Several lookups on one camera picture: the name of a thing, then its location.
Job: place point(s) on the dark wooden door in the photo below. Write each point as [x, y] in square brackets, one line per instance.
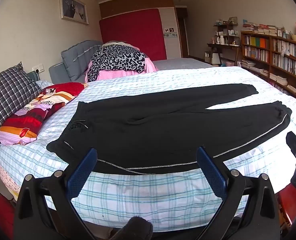
[182, 32]

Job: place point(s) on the red floral pillow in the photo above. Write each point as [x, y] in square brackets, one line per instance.
[35, 115]

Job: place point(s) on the wooden desk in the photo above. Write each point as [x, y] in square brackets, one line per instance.
[223, 46]

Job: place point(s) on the green striped cushion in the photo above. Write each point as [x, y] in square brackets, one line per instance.
[32, 75]

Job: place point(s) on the wooden bookshelf with books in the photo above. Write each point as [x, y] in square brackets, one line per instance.
[275, 55]

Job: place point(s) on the pink blanket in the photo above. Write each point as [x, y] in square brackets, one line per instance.
[113, 75]

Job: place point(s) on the dark fuzzy cloth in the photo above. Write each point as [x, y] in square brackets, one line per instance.
[135, 228]

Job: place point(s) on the framed wall photo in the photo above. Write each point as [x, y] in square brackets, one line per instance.
[73, 7]

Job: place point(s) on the leopard print blanket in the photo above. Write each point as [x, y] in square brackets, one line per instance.
[118, 57]

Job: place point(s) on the wooden wardrobe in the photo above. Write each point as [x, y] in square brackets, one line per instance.
[169, 25]

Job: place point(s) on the light blue pillow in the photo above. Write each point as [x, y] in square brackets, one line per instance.
[43, 84]

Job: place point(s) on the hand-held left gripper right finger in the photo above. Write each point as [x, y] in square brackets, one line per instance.
[210, 172]

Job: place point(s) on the stack of books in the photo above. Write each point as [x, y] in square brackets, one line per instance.
[259, 28]

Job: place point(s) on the black white plaid pillow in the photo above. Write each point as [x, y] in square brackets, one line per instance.
[11, 92]

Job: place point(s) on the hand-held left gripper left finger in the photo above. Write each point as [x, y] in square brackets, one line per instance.
[81, 173]

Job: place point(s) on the red stool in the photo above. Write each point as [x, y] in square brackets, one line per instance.
[5, 212]
[289, 205]

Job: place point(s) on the grey bed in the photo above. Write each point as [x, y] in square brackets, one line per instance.
[180, 63]

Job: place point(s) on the grey padded headboard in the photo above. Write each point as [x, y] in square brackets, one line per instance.
[75, 58]

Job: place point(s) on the small wooden desk shelf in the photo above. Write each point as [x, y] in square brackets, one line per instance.
[225, 32]

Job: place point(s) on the bed with plaid sheet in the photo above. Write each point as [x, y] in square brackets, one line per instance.
[163, 192]

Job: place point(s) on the white wall socket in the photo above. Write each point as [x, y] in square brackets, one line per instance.
[37, 68]

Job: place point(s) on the black pants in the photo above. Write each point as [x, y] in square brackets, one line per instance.
[158, 127]

